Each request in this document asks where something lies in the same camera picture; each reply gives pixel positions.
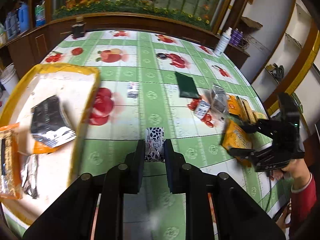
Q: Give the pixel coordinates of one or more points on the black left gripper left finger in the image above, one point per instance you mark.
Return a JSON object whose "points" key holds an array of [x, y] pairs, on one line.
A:
{"points": [[127, 177]]}

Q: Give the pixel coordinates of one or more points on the right hand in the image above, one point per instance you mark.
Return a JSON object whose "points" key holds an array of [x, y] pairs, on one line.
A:
{"points": [[298, 170]]}

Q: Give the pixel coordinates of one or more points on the clear grey snack packet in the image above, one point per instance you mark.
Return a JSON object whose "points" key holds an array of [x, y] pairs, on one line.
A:
{"points": [[217, 99]]}

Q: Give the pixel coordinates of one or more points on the black white patterned candy packet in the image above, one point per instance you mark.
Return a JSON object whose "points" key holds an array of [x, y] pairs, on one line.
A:
{"points": [[154, 144]]}

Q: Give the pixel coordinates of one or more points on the green fruit pattern tablecloth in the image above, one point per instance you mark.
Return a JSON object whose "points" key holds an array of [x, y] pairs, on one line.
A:
{"points": [[130, 56]]}

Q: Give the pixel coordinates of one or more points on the black bottle cap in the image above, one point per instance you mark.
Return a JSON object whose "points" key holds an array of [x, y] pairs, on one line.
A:
{"points": [[161, 56]]}

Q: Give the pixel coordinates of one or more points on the dark green snack packet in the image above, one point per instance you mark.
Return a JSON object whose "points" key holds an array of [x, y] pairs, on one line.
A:
{"points": [[186, 85]]}

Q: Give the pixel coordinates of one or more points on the long orange cracker package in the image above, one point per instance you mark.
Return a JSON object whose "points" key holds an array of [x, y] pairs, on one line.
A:
{"points": [[10, 163]]}

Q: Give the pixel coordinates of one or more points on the green cracker sleeve package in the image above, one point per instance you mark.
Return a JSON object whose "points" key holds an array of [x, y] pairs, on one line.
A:
{"points": [[240, 107]]}

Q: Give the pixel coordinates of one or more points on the purple bottles on shelf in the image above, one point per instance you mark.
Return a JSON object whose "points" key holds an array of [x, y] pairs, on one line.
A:
{"points": [[236, 37]]}

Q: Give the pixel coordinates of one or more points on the silver black foil snack packet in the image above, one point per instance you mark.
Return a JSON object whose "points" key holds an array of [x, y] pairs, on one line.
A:
{"points": [[50, 125]]}

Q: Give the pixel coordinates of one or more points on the blue thermos jug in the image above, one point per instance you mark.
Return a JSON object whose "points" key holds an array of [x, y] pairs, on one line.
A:
{"points": [[23, 17]]}

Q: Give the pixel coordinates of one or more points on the small blue white candy packet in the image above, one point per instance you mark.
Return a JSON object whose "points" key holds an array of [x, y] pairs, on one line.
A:
{"points": [[132, 90]]}

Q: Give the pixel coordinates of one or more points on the white spray bottle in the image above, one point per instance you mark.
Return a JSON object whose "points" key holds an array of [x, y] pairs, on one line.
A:
{"points": [[223, 42]]}

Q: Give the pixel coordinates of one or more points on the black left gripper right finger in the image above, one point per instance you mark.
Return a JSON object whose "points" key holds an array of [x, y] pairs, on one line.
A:
{"points": [[182, 177]]}

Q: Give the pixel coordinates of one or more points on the yellow rimmed white tray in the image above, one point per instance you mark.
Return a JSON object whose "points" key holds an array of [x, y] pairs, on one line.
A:
{"points": [[47, 172]]}

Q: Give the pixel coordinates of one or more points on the white plastic bucket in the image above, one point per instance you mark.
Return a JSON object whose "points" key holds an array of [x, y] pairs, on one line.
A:
{"points": [[9, 78]]}

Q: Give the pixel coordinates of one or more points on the orange snack bag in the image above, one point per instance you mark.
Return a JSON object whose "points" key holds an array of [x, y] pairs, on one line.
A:
{"points": [[234, 139]]}

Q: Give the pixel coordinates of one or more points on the grey thermos jug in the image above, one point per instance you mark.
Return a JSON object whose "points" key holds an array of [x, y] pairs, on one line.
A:
{"points": [[11, 26]]}

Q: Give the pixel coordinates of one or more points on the red sleeved right forearm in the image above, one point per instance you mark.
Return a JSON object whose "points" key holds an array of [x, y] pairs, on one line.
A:
{"points": [[302, 201]]}

